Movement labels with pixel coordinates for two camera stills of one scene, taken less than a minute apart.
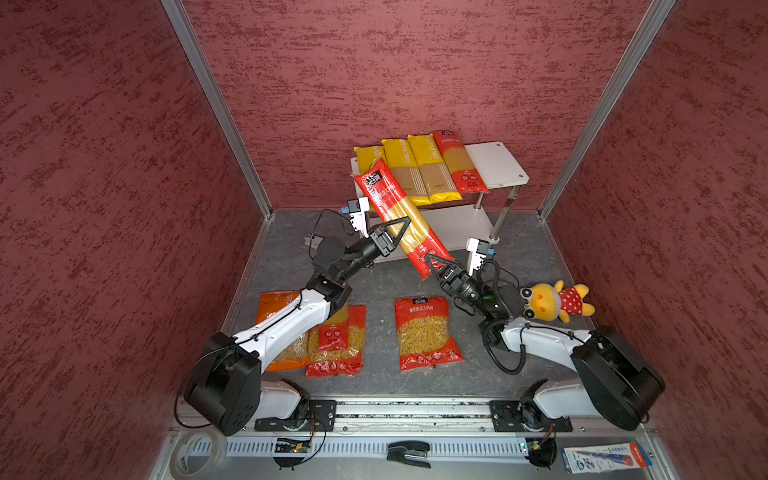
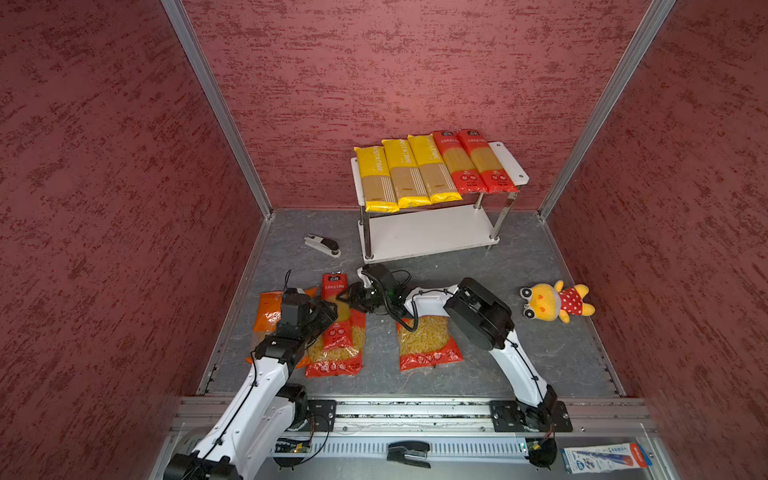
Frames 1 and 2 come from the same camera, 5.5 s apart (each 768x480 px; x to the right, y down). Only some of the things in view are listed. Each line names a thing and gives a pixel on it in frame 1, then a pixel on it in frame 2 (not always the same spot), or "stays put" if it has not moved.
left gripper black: [381, 238] → [326, 314]
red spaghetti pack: [462, 168] stays put
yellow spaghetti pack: [405, 172] stays put
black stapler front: [412, 452] stays put
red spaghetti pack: [392, 202] → [492, 174]
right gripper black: [452, 278] → [355, 297]
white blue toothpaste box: [605, 458] stays put
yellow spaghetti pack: [439, 182] stays put
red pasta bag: [424, 339] stays put
